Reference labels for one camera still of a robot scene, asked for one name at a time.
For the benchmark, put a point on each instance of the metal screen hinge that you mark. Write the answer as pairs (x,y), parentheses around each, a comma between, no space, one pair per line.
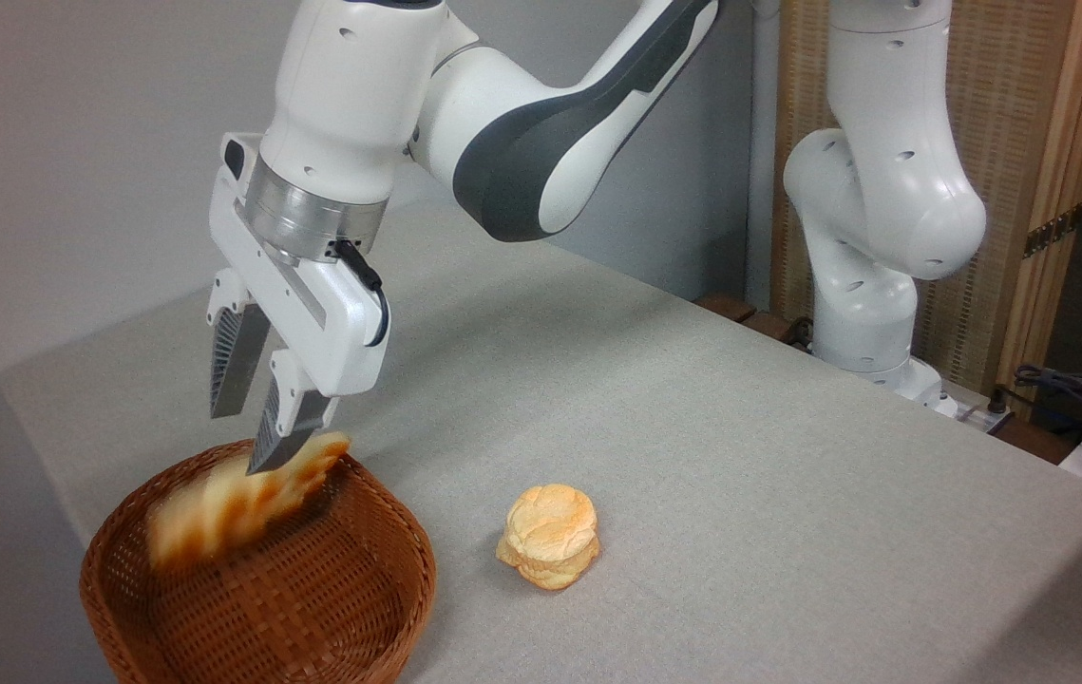
(1052,232)

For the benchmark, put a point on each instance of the long braided bread loaf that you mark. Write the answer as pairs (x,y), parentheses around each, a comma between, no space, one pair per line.
(218,508)

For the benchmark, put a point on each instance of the brown woven wicker basket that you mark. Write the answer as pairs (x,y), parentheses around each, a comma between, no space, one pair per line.
(313,598)

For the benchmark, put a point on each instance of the wooden rattan folding screen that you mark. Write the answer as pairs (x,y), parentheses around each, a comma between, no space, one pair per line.
(1011,114)

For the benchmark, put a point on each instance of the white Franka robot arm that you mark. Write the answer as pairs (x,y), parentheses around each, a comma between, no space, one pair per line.
(882,190)

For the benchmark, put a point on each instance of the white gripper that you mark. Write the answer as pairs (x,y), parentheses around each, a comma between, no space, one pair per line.
(327,318)

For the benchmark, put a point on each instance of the round stacked bread bun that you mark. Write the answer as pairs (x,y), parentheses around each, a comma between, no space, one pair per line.
(550,537)

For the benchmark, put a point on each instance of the grey tablecloth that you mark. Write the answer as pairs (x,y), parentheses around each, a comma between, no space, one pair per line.
(740,494)

